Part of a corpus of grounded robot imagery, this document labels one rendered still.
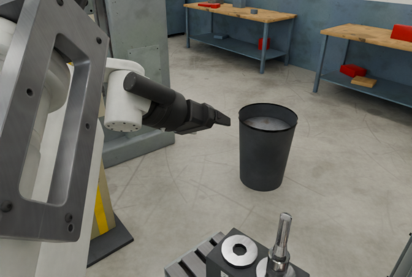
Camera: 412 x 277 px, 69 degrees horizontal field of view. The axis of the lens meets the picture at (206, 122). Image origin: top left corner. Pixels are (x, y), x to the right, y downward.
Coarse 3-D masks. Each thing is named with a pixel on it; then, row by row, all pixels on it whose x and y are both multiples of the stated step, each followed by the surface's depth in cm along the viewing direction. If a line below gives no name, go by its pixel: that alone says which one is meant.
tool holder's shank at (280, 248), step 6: (282, 216) 60; (288, 216) 60; (282, 222) 60; (288, 222) 60; (282, 228) 61; (288, 228) 60; (282, 234) 61; (288, 234) 62; (276, 240) 64; (282, 240) 62; (276, 246) 64; (282, 246) 63; (276, 252) 64; (282, 252) 64
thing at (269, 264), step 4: (268, 260) 66; (268, 264) 67; (272, 264) 65; (288, 264) 65; (268, 268) 67; (272, 268) 66; (276, 268) 65; (280, 268) 65; (284, 268) 65; (268, 272) 67; (272, 272) 66; (276, 272) 65; (280, 272) 65; (284, 272) 66; (268, 276) 68; (272, 276) 67; (276, 276) 66; (280, 276) 66; (284, 276) 67
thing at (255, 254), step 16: (224, 240) 77; (240, 240) 77; (208, 256) 74; (224, 256) 73; (240, 256) 73; (256, 256) 73; (208, 272) 77; (224, 272) 72; (240, 272) 71; (256, 272) 69; (288, 272) 69; (304, 272) 71
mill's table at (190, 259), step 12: (204, 240) 102; (216, 240) 101; (192, 252) 97; (204, 252) 97; (168, 264) 95; (180, 264) 96; (192, 264) 93; (204, 264) 93; (168, 276) 92; (180, 276) 90; (192, 276) 92; (204, 276) 90
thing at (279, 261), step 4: (272, 248) 67; (272, 252) 66; (288, 252) 66; (268, 256) 66; (272, 256) 65; (284, 256) 65; (288, 256) 65; (272, 260) 65; (276, 260) 64; (280, 260) 64; (284, 260) 64; (288, 260) 64; (276, 264) 64; (280, 264) 64; (284, 264) 64
